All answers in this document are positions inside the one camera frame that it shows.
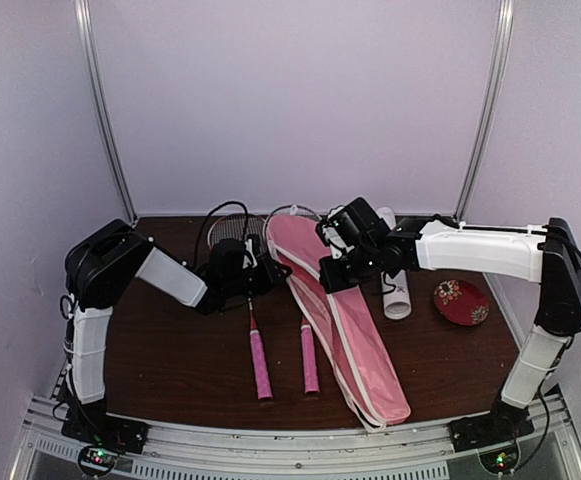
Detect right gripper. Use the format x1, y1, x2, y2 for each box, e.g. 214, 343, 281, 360
319, 243, 381, 294

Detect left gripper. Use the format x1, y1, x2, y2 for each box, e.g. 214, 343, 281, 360
224, 257, 293, 298

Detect pink racket bag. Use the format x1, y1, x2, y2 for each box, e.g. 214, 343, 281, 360
263, 205, 411, 431

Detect pink badminton racket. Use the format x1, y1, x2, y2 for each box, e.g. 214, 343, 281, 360
263, 204, 320, 395
207, 213, 273, 401

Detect white shuttlecock tube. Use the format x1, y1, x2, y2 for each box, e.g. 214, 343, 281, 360
375, 205, 415, 321

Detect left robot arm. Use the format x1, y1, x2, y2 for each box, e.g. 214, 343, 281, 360
65, 217, 291, 404

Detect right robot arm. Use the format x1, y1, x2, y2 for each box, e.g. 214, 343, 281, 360
316, 197, 581, 442

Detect red floral plate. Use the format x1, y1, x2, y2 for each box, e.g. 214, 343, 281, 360
433, 279, 490, 326

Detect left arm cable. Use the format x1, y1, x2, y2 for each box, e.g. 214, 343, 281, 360
194, 200, 251, 271

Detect metal base rail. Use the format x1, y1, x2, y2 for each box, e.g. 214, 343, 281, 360
5, 393, 581, 479

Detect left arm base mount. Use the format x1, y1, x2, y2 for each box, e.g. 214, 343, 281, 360
61, 411, 149, 477

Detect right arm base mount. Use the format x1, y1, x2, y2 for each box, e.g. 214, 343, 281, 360
448, 407, 535, 476

